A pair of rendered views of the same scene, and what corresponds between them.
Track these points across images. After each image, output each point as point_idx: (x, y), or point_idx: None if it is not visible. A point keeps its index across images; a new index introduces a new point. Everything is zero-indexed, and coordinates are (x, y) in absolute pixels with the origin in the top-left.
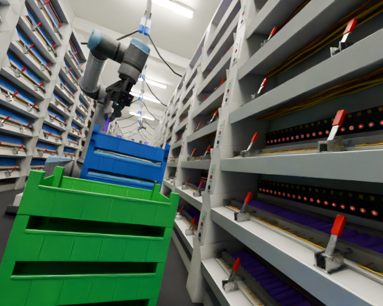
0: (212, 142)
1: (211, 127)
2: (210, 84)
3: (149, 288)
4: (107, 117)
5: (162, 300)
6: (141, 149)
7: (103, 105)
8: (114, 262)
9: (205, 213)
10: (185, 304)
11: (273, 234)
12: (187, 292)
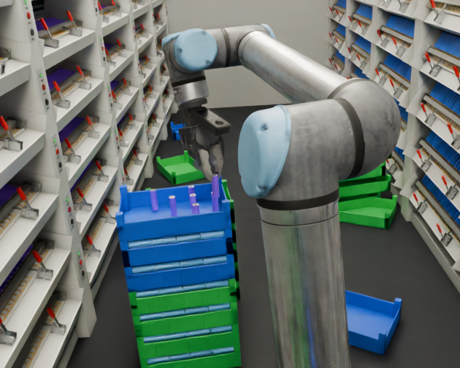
0: None
1: (33, 150)
2: None
3: None
4: (215, 173)
5: (126, 319)
6: (161, 195)
7: (223, 155)
8: None
9: (78, 249)
10: (105, 317)
11: (91, 194)
12: (94, 329)
